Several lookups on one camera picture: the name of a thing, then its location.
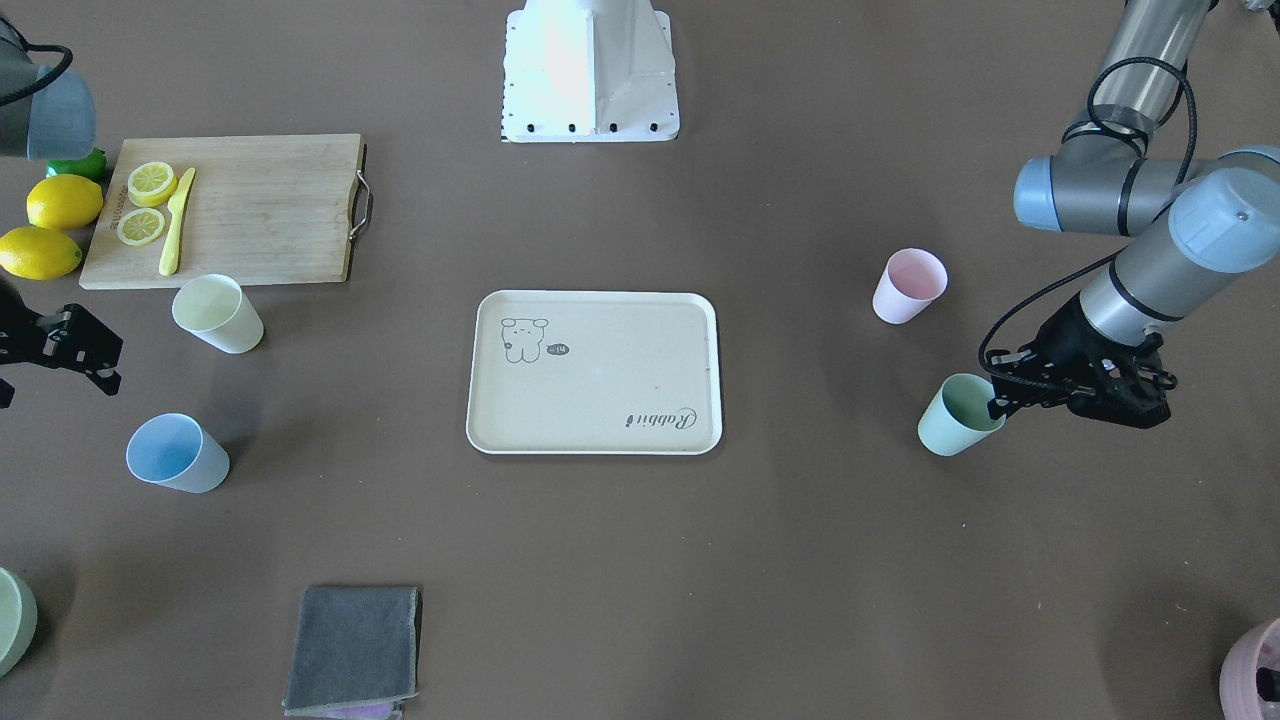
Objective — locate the pink cup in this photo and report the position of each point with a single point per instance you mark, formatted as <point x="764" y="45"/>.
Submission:
<point x="911" y="280"/>

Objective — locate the wooden cutting board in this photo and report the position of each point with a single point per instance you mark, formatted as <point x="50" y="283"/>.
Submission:
<point x="263" y="209"/>

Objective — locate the green cup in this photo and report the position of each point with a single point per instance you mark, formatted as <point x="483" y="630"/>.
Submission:
<point x="958" y="416"/>

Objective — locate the pink bowl with ice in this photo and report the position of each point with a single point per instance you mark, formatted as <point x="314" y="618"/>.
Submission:
<point x="1248" y="683"/>

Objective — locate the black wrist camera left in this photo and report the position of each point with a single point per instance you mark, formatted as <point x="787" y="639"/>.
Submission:
<point x="1013" y="371"/>

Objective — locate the blue cup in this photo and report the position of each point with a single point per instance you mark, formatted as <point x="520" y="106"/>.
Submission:
<point x="173" y="451"/>

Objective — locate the green lime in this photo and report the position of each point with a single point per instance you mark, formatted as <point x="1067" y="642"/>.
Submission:
<point x="91" y="166"/>

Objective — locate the cream yellow cup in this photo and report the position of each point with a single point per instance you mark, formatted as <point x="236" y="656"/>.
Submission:
<point x="213" y="307"/>

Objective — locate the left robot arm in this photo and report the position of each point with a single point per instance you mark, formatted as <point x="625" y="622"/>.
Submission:
<point x="1193" y="227"/>

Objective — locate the lemon slice near handle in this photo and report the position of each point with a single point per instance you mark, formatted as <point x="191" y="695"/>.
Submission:
<point x="141" y="226"/>

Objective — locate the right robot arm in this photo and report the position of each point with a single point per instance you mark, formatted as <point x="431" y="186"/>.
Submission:
<point x="47" y="110"/>

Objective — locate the yellow plastic knife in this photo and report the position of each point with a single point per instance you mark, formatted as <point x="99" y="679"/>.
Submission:
<point x="176" y="204"/>

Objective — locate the grey folded cloth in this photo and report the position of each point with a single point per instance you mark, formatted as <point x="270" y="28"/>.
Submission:
<point x="355" y="652"/>

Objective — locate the lemon slice far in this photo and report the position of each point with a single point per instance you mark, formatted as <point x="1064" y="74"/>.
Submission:
<point x="151" y="184"/>

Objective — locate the cream rabbit tray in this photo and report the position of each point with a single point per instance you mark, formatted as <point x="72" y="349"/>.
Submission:
<point x="595" y="373"/>

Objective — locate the white pillar base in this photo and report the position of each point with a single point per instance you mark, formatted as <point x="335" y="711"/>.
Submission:
<point x="589" y="72"/>

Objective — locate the whole lemon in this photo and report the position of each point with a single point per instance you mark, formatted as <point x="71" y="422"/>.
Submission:
<point x="38" y="253"/>
<point x="64" y="203"/>

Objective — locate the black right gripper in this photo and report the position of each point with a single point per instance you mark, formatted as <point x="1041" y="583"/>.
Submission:
<point x="62" y="340"/>

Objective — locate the green bowl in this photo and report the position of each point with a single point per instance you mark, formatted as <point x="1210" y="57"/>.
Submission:
<point x="19" y="616"/>

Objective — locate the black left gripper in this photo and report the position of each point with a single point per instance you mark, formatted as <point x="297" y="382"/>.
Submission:
<point x="1061" y="334"/>

